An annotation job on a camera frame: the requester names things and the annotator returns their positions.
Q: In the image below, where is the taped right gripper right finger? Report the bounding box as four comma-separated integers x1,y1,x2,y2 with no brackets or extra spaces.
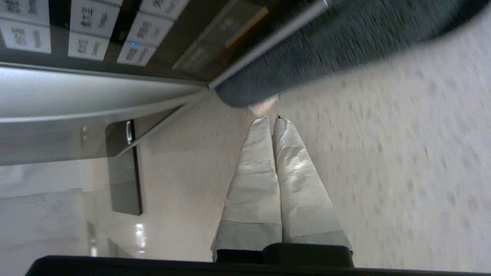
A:
273,117,354,254

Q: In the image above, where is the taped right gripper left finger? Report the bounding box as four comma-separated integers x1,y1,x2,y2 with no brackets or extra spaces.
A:
210,116,283,262

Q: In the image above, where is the silver black microwave oven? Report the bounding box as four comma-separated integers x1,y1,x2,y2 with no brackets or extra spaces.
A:
0,0,331,166

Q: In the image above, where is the black foam pad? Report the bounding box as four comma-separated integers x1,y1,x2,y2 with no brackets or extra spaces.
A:
215,0,491,108

